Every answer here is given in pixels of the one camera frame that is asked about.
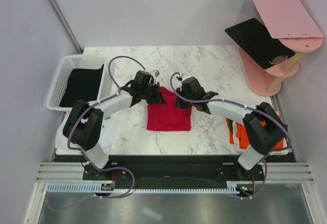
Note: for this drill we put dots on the pink clipboard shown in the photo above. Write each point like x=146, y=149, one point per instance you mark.
x=287, y=19

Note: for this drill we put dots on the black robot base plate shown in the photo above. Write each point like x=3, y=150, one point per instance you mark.
x=175, y=171

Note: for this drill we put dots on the black clipboard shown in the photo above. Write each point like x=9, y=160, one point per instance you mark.
x=254, y=39

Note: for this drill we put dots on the pink wooden shelf stand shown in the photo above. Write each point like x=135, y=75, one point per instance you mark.
x=267, y=82

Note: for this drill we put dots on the black t shirt in basket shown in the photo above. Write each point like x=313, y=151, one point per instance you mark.
x=83, y=84

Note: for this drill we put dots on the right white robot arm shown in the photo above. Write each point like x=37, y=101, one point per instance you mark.
x=263, y=127

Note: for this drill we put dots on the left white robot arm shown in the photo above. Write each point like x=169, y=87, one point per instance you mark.
x=84, y=124

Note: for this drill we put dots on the white slotted cable duct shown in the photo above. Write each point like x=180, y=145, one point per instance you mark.
x=93, y=187

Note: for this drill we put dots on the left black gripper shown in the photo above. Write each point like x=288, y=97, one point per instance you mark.
x=158, y=98

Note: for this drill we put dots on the red t shirt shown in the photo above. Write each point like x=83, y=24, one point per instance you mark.
x=167, y=117

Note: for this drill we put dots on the aluminium rail extrusion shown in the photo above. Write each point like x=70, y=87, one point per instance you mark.
x=60, y=172

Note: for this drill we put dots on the white cloth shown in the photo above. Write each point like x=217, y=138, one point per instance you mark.
x=284, y=152

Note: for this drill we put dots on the white plastic laundry basket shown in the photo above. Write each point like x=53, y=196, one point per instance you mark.
x=69, y=63

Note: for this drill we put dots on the white paper sheet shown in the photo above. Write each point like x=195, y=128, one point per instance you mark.
x=107, y=136

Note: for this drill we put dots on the green t shirt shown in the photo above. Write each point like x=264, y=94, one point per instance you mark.
x=231, y=126

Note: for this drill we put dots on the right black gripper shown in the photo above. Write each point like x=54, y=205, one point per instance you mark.
x=182, y=106

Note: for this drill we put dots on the aluminium frame post left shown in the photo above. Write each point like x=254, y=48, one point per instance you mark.
x=65, y=25

